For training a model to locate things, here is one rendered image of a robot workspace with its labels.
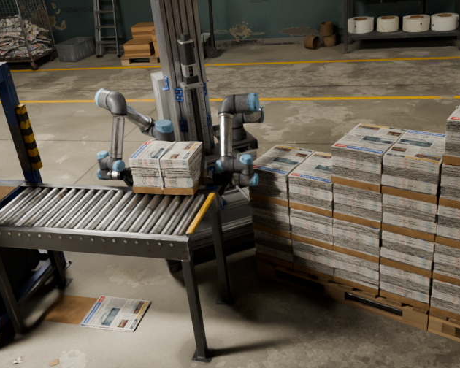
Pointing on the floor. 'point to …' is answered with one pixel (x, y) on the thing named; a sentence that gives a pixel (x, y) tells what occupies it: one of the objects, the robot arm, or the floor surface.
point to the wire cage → (17, 39)
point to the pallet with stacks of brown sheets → (142, 45)
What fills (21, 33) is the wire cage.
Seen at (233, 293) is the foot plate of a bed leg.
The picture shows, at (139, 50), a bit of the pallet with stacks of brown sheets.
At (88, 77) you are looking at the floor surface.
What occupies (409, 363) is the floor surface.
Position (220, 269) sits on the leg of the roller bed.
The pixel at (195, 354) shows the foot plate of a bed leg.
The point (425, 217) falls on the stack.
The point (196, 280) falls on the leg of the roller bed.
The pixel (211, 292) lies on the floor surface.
